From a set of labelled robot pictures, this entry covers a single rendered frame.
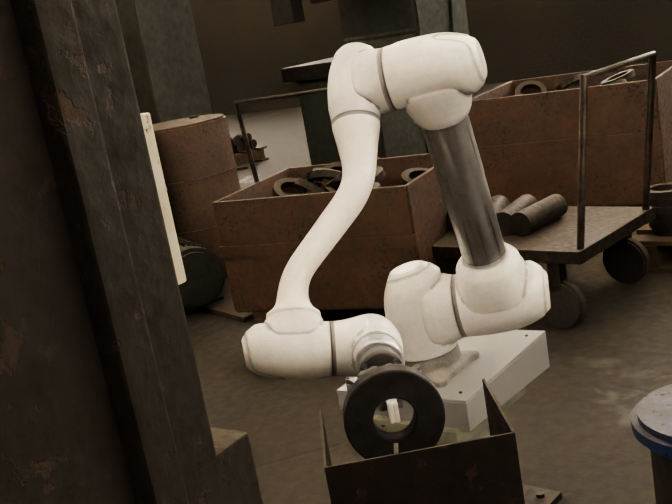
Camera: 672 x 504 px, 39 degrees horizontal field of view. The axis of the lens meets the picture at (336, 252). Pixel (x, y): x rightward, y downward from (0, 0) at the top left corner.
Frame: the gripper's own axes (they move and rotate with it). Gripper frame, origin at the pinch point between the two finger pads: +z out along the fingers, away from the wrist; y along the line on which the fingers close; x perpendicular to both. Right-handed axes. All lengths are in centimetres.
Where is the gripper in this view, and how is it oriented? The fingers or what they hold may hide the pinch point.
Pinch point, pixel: (391, 405)
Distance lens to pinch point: 145.8
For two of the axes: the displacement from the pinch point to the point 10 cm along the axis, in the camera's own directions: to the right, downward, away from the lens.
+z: 0.4, 1.8, -9.8
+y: -9.8, 1.8, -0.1
